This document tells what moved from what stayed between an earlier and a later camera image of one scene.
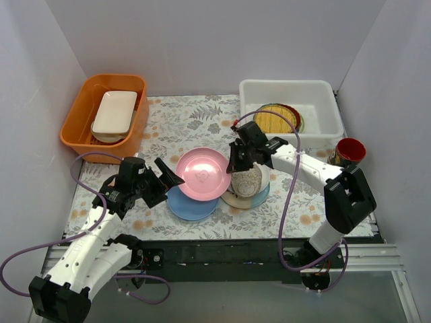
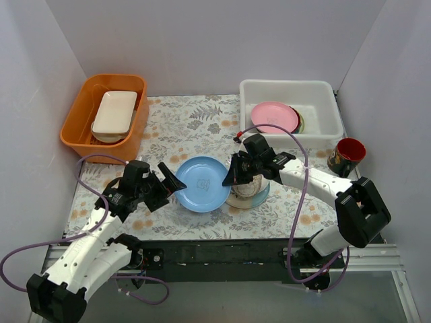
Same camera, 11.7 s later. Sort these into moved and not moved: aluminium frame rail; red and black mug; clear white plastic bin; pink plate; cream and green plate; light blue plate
Moved: pink plate; light blue plate
Not moved: cream and green plate; aluminium frame rail; clear white plastic bin; red and black mug
